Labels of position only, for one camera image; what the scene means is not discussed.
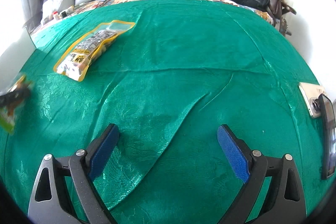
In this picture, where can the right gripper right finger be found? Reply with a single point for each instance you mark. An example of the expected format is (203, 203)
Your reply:
(284, 201)

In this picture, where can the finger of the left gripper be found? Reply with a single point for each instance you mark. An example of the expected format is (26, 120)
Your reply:
(18, 95)

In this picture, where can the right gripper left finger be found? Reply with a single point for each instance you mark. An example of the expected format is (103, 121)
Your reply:
(50, 200)

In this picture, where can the green label meat packet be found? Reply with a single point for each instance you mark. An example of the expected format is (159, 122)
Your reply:
(8, 113)

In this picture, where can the white cardboard box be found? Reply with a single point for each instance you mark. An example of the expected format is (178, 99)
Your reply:
(14, 57)

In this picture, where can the yellow rimmed peanut pouch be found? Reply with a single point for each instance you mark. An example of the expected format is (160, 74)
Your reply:
(76, 60)

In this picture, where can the black phone on stand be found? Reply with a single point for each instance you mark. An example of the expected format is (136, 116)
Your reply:
(328, 118)

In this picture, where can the clear plastic bag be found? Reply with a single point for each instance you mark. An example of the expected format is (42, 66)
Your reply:
(48, 8)

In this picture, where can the white smartphone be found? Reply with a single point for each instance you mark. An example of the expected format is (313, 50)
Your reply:
(310, 93)

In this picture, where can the green satin tablecloth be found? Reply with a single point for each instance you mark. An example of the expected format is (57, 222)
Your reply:
(184, 69)

